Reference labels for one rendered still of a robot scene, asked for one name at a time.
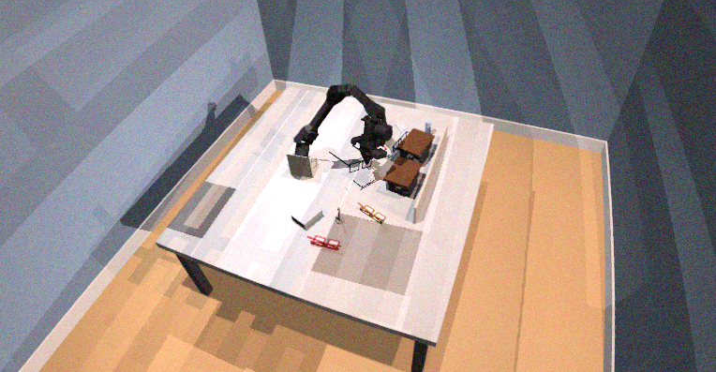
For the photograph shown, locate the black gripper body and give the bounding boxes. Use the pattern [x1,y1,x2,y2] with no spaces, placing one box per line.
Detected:
[351,133,387,159]

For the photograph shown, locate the dark red glasses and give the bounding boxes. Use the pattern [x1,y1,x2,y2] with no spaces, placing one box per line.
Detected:
[306,235,340,250]

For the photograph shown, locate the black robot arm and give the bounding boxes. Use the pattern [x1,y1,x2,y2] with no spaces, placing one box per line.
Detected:
[292,83,393,157]

